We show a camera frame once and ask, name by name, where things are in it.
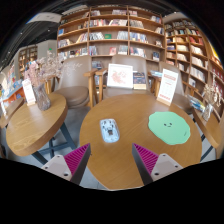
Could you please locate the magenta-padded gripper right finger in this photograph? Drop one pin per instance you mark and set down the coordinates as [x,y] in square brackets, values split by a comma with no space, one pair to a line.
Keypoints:
[146,159]

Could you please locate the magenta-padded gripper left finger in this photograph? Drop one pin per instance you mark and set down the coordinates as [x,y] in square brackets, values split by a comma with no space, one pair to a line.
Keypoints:
[75,159]

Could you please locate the translucent light blue computer mouse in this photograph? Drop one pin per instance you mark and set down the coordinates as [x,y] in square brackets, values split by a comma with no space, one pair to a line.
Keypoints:
[109,130]

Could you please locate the green smiley-face mouse pad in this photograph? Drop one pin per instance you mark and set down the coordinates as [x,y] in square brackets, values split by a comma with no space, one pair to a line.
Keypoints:
[168,128]

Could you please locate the round wooden side table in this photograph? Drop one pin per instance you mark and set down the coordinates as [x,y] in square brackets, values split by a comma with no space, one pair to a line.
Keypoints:
[33,126]
[210,128]

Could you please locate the brown padded wooden armchair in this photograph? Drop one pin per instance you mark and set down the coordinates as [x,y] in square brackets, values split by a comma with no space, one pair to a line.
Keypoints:
[183,100]
[140,65]
[71,93]

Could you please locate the glass vase with dried flowers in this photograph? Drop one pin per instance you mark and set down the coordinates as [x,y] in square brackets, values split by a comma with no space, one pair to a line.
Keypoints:
[207,111]
[41,98]

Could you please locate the white menu sign wooden base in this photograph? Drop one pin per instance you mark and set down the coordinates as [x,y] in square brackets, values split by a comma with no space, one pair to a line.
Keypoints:
[167,87]

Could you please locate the stack of colourful books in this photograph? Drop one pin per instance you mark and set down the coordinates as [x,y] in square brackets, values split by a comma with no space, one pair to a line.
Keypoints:
[196,103]

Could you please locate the dark-covered book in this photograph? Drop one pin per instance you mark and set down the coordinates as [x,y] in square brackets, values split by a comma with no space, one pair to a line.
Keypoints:
[139,80]

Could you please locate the small white table sign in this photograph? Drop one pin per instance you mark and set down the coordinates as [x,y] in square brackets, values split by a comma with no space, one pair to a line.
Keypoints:
[28,92]

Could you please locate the stack of light blue books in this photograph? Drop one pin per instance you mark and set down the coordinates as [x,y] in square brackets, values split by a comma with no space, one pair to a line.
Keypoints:
[156,74]

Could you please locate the white framed floral picture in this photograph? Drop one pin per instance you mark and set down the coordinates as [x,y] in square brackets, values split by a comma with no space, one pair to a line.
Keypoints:
[120,76]

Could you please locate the colourful book display rack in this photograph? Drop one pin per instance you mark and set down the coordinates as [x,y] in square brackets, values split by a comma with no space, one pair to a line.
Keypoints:
[11,91]

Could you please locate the distant wooden bookshelf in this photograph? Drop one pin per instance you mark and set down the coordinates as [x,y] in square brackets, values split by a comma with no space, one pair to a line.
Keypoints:
[26,58]

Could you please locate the curved wooden bookshelf with books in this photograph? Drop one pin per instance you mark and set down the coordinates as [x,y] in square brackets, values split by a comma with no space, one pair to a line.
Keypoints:
[190,50]

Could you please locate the wide wooden bookshelf with books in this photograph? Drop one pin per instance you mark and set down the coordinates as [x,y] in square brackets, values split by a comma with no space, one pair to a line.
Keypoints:
[110,33]

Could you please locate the white ceiling panel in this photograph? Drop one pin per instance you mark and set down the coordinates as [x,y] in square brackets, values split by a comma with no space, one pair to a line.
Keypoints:
[45,17]

